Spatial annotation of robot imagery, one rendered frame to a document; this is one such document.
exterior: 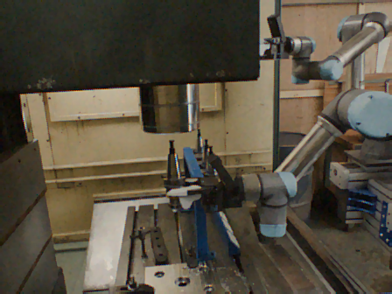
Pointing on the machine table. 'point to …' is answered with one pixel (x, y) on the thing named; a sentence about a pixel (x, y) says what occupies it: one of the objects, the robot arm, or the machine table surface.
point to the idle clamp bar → (158, 247)
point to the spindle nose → (169, 108)
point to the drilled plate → (164, 284)
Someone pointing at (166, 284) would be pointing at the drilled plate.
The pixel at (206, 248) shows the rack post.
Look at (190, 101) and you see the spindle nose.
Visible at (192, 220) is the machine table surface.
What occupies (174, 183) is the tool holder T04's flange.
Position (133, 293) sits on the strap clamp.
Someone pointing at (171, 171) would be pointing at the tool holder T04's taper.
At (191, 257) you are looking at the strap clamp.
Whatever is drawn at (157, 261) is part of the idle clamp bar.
